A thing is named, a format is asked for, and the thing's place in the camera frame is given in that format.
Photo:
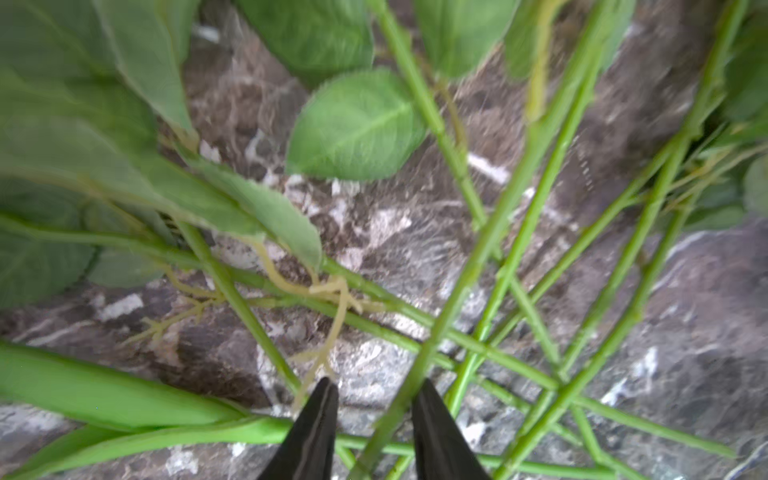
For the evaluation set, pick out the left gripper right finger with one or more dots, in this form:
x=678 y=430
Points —
x=441 y=451

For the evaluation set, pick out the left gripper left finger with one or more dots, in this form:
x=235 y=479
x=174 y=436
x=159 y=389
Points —
x=307 y=451

